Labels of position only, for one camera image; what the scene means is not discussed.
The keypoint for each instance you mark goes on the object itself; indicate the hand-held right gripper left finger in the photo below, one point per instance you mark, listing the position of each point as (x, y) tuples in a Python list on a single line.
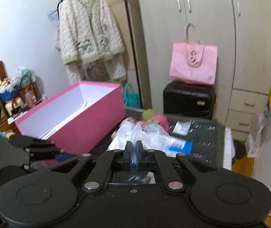
[(128, 158)]

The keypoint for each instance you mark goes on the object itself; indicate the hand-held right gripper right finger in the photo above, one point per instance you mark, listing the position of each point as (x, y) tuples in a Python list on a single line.
[(139, 158)]

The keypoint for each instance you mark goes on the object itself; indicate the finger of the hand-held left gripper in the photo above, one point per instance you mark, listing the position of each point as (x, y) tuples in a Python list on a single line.
[(31, 140), (45, 152)]

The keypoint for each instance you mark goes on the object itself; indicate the white foam mesh net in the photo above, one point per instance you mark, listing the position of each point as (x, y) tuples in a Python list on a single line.
[(149, 135)]

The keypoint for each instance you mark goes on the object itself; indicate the pink floral scrunchie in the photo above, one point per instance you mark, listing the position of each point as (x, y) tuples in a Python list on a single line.
[(132, 121)]

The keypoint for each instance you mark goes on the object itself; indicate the blue and white packet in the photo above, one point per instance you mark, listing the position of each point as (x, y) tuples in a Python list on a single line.
[(183, 147)]

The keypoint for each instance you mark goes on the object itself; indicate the pink cardboard box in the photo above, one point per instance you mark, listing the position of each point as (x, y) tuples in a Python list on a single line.
[(90, 128)]

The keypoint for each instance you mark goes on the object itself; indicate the pink fluffy pompom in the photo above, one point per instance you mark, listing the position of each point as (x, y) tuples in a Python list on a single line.
[(160, 121)]

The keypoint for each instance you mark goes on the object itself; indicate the green makeup sponge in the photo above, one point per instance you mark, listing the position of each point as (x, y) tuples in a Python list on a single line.
[(147, 115)]

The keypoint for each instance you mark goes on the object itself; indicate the orange patterned bag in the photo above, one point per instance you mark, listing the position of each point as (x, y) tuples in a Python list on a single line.
[(31, 92)]

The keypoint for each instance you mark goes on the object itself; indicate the small white sachet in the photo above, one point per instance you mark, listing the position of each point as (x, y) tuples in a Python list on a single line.
[(181, 128)]

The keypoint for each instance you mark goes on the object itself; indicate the teal bag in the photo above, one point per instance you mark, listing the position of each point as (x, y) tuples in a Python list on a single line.
[(132, 97)]

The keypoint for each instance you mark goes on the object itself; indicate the black dotted mat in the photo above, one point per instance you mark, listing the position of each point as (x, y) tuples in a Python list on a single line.
[(204, 142)]

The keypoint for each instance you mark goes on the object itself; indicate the black suitcase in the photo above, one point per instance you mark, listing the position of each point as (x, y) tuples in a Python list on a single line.
[(185, 99)]

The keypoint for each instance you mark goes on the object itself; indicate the pink tote bag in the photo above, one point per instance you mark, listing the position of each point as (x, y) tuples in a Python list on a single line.
[(192, 71)]

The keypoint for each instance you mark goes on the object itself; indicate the white hanging plastic bag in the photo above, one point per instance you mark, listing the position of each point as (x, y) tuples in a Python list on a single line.
[(256, 133)]

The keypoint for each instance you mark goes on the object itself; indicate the cream knit cardigan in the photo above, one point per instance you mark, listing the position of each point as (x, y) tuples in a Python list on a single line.
[(88, 33)]

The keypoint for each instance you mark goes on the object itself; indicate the beige wardrobe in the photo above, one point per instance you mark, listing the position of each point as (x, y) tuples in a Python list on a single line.
[(209, 28)]

